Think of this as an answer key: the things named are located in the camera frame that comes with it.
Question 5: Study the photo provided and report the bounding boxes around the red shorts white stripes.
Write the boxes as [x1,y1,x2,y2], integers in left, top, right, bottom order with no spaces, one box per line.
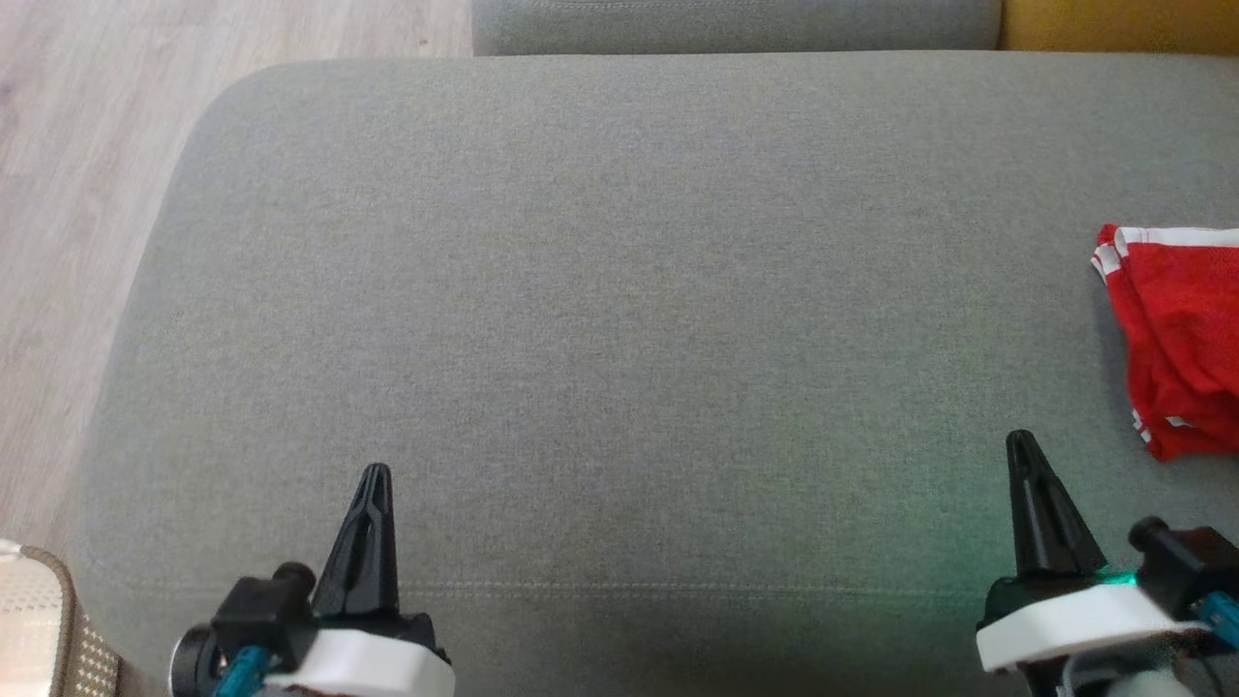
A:
[1091,224,1239,429]

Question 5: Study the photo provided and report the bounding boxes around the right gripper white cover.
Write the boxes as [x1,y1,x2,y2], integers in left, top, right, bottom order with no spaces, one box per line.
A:
[975,430,1213,676]

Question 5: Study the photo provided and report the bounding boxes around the left teal cable connector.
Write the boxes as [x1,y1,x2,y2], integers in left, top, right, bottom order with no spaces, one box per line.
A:
[213,646,269,697]

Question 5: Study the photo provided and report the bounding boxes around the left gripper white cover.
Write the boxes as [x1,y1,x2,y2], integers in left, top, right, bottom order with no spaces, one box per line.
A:
[263,463,455,697]

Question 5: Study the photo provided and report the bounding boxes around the beige woven laundry basket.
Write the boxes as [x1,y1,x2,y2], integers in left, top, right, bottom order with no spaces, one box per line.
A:
[0,539,123,697]

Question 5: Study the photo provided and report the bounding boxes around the grey sofa back cushion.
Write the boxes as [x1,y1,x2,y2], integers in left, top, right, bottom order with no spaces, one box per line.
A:
[470,0,1004,57]

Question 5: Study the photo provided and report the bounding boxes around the yellow cushion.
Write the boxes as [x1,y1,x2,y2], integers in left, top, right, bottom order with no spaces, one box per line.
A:
[999,0,1239,57]

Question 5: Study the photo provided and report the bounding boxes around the teal cable connector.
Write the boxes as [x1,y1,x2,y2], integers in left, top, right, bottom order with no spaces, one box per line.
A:
[213,646,269,697]
[1194,591,1239,650]

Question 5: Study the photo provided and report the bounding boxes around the grey fabric sofa seat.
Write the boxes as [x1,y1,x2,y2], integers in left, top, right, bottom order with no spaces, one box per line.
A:
[68,50,1239,697]

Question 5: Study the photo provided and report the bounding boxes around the right teal cable connector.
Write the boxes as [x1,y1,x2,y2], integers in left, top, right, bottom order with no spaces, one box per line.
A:
[1194,591,1239,650]

